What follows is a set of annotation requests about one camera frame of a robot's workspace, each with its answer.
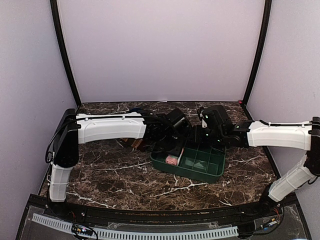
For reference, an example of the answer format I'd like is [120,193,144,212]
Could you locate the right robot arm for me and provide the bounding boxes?
[190,105,320,217]

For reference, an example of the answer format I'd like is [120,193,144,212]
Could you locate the black frame post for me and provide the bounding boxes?
[49,0,82,107]
[242,0,273,106]

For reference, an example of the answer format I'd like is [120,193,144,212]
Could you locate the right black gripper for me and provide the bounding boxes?
[189,124,226,145]

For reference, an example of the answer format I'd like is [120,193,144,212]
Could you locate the black right frame post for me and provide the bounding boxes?
[242,0,273,106]

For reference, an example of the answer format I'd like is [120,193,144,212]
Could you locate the pink patterned sock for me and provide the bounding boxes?
[165,148,184,166]

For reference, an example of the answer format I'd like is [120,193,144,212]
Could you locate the black front rail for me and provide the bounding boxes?
[46,200,277,225]

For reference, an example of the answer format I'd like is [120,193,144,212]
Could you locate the green compartment tray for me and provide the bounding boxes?
[150,142,226,184]

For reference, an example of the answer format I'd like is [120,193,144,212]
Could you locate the dark blue mug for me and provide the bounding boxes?
[128,107,143,113]

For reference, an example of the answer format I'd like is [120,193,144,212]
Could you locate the white slotted cable duct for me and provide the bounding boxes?
[31,213,239,240]

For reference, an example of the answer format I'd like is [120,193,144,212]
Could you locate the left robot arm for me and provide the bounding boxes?
[45,108,192,218]

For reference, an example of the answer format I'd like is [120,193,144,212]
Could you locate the beige striped sock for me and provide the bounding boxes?
[121,138,152,152]

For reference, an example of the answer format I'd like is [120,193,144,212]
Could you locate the black left frame post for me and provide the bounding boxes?
[49,0,82,107]

